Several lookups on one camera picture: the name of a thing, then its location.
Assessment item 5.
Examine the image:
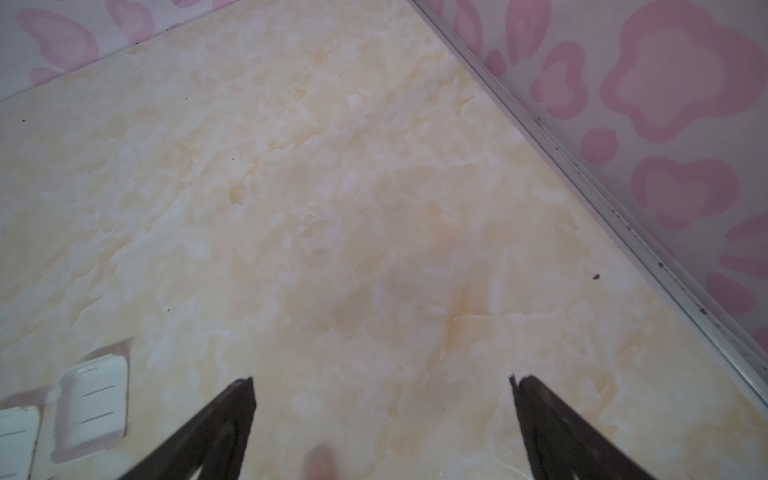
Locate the white battery cover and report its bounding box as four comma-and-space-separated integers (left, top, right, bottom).
51, 354, 129, 465
0, 406, 41, 480

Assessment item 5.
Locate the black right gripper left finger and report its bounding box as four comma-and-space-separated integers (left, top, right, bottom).
121, 378, 257, 480

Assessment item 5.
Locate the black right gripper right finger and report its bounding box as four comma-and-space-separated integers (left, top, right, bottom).
509, 375, 653, 480

